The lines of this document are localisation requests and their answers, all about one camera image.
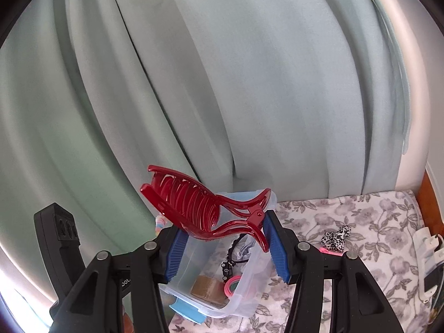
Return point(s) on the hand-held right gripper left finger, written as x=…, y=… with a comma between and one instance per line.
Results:
x=175, y=256

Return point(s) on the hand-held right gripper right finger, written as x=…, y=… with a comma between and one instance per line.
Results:
x=277, y=249

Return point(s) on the clear plastic container blue latches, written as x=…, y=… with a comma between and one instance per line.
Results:
x=249, y=284

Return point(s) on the pink hair roller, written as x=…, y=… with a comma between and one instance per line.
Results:
x=324, y=249

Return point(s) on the red hair claw clip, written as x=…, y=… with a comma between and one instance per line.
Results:
x=194, y=208

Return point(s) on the black jewelled headband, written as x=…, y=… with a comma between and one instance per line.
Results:
x=227, y=265

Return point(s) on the black white spotted scrunchie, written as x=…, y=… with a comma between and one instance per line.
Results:
x=334, y=238

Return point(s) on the teal pink rubber band bundle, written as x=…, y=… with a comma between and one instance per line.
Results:
x=231, y=286

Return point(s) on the brown rectangular item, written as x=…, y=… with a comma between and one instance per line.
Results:
x=208, y=289

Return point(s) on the grey floral fleece blanket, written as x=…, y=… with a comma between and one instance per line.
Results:
x=374, y=222

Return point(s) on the white power strip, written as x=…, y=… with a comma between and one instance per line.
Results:
x=421, y=246

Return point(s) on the pale green curtain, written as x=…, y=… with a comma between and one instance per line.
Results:
x=242, y=76

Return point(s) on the wooden bed frame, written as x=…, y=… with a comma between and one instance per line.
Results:
x=432, y=201

